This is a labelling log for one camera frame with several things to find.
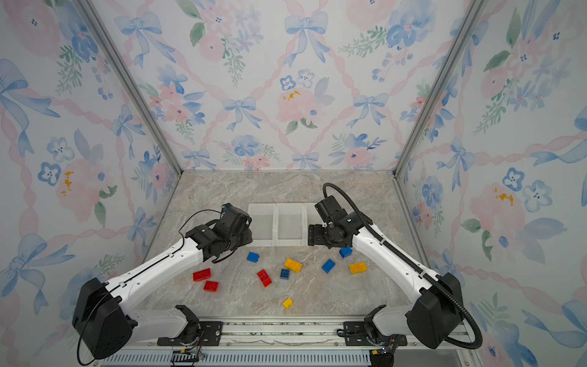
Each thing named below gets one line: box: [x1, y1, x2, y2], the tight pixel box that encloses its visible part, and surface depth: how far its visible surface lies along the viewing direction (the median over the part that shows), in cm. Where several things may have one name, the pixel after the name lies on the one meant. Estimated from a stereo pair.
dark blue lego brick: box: [280, 268, 291, 280], surface depth 87 cm
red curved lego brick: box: [256, 269, 273, 288], surface depth 86 cm
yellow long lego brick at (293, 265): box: [283, 258, 304, 273], surface depth 90 cm
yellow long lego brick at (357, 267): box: [348, 262, 368, 274], surface depth 90 cm
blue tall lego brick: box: [339, 245, 354, 260], surface depth 92 cm
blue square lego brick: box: [321, 258, 337, 274], surface depth 90 cm
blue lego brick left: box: [246, 251, 260, 264], surface depth 93 cm
